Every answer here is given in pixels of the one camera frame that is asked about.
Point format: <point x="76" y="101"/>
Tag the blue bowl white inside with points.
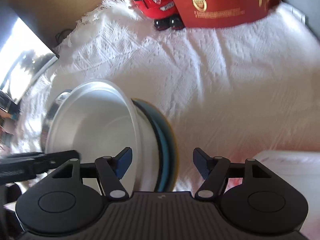
<point x="160" y="139"/>

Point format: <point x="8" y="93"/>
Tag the white plate gold rim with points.
<point x="175" y="149"/>

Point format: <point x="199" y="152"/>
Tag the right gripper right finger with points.
<point x="214" y="172"/>

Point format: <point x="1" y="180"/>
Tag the black monitor screen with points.
<point x="24" y="57"/>

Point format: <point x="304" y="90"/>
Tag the white plastic tray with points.
<point x="301" y="170"/>

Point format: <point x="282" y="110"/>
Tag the stainless steel bowl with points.
<point x="57" y="102"/>

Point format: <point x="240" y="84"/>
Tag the white textured tablecloth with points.
<point x="233" y="92"/>

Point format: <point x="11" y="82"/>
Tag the panda figurine red suit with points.
<point x="163" y="12"/>

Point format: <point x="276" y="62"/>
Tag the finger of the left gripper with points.
<point x="45" y="162"/>

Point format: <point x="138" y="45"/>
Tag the red quail eggs bag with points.
<point x="222" y="13"/>

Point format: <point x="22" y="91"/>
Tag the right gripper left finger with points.
<point x="110" y="171"/>

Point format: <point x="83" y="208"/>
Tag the white ceramic bowl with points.
<point x="97" y="119"/>

